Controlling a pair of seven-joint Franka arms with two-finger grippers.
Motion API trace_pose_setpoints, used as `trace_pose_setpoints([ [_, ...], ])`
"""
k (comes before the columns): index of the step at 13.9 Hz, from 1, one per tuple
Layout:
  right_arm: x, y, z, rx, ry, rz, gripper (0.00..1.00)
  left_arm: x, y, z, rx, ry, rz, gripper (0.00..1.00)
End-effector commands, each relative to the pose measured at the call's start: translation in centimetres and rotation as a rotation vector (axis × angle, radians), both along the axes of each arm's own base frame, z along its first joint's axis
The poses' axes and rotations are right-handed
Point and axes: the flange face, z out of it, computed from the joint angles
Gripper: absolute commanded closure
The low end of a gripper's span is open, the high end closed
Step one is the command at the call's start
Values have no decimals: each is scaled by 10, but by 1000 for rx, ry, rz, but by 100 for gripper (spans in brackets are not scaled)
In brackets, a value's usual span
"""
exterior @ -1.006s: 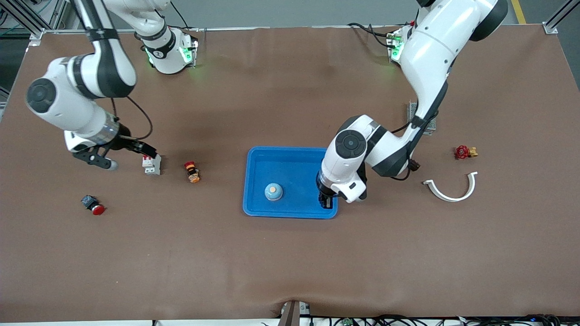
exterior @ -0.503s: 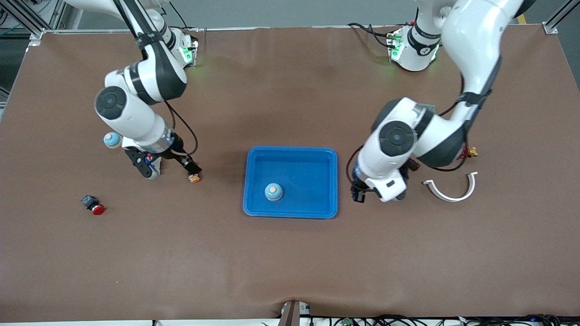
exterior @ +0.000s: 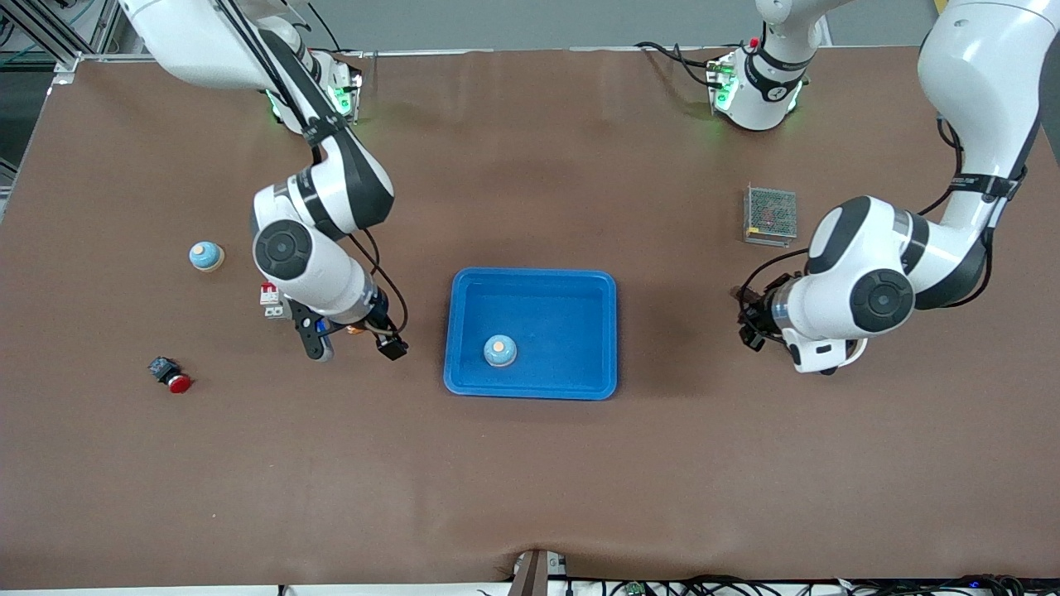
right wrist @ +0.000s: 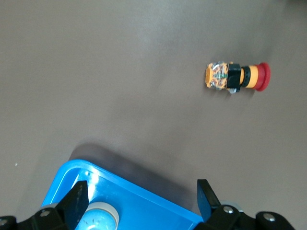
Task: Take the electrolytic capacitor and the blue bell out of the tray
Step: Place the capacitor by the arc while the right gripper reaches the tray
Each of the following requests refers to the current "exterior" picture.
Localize aluminium frame post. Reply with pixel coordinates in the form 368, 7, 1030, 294
0, 0, 125, 84

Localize blue plastic tray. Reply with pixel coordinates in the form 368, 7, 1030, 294
443, 267, 619, 401

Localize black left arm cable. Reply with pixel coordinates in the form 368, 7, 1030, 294
737, 116, 1028, 292

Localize brown table mat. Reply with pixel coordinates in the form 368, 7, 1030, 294
0, 46, 1060, 590

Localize black arm base cables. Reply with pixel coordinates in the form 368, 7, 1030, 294
634, 40, 723, 89

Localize dark camera mount bracket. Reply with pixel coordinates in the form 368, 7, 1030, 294
507, 549, 569, 596

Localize black cable bundle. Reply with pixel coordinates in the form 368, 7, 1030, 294
476, 574, 1028, 596

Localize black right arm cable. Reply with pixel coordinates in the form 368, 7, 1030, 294
215, 0, 408, 336

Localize red mushroom push button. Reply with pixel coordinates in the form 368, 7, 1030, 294
147, 356, 194, 395

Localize metal mesh power supply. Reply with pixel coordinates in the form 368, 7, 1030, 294
743, 185, 798, 248

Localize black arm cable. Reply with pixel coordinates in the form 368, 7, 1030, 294
737, 116, 1028, 292
215, 0, 408, 336

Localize silver table edge rail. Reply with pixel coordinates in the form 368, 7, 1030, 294
79, 47, 750, 61

